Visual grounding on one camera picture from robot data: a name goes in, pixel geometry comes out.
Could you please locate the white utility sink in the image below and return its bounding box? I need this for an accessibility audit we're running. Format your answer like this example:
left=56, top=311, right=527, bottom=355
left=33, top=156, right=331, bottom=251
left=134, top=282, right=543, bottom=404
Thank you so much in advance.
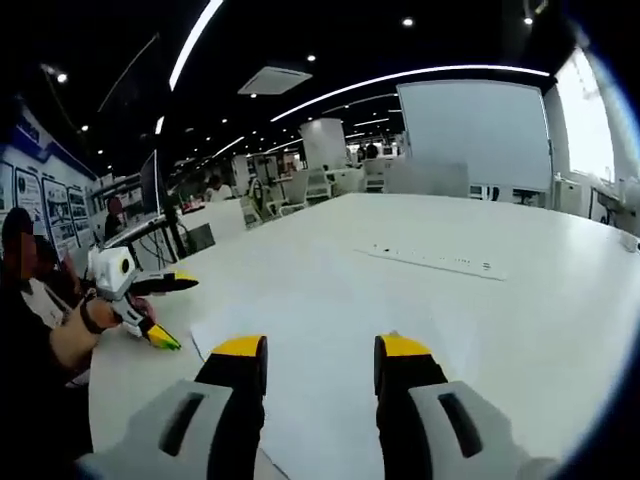
left=588, top=175, right=640, bottom=227

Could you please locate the white table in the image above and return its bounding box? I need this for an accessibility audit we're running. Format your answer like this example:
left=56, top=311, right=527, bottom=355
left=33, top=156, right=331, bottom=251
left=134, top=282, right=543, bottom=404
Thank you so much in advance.
left=88, top=192, right=640, bottom=480

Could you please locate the stack of white printing papers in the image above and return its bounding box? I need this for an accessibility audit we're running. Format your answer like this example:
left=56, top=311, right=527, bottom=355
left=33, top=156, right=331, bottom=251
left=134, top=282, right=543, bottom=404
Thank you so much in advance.
left=189, top=277, right=501, bottom=480

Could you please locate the flat white strip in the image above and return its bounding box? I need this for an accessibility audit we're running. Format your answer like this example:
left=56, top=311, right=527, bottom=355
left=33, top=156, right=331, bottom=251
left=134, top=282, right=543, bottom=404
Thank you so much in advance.
left=353, top=241, right=509, bottom=283

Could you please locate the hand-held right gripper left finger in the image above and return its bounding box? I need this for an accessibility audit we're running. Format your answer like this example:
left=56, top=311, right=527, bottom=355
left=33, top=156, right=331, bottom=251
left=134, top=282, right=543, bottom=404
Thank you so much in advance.
left=77, top=334, right=269, bottom=480

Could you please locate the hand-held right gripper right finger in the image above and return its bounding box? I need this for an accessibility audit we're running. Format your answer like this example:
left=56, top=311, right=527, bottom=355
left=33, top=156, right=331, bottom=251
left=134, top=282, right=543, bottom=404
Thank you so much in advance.
left=373, top=332, right=557, bottom=480

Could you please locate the blue white wall poster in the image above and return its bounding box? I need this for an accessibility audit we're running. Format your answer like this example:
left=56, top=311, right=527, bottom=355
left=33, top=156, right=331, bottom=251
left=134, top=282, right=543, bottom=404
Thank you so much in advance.
left=0, top=112, right=99, bottom=254

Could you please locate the person's left hand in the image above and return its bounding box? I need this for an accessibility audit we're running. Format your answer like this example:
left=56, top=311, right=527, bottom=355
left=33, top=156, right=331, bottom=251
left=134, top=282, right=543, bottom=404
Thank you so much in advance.
left=92, top=295, right=157, bottom=332

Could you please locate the black wristband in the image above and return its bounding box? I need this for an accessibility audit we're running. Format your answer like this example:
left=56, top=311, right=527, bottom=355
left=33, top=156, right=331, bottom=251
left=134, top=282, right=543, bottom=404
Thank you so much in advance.
left=79, top=298, right=105, bottom=336

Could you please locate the open laptop on stand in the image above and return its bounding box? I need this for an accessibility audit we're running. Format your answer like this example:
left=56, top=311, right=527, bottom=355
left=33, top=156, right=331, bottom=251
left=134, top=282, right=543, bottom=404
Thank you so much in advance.
left=102, top=148, right=182, bottom=266

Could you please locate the straight ceiling light strip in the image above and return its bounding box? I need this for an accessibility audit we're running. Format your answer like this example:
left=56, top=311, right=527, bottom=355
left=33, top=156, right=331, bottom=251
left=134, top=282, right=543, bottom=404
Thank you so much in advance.
left=270, top=63, right=551, bottom=124

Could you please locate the whiteboard on stand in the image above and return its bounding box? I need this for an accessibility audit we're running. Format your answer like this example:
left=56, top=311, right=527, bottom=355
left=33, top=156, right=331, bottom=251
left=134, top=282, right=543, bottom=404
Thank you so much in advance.
left=396, top=81, right=554, bottom=192

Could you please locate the white office chair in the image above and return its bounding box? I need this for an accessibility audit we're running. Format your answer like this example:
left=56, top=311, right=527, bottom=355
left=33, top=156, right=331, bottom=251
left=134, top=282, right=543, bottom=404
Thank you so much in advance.
left=241, top=178, right=282, bottom=227
left=304, top=168, right=332, bottom=202

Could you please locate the white square pillar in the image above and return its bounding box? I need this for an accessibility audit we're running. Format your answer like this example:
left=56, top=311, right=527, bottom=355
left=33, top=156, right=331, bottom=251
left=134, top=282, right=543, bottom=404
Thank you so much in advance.
left=299, top=118, right=348, bottom=170

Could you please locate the ceiling air conditioner vent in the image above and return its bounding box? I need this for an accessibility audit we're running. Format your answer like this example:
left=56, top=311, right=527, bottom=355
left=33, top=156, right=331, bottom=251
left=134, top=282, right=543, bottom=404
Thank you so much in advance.
left=236, top=64, right=314, bottom=97

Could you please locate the long curved ceiling light strip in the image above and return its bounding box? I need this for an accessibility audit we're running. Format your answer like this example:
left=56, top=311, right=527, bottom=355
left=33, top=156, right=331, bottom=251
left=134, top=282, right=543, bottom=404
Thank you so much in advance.
left=168, top=0, right=225, bottom=92

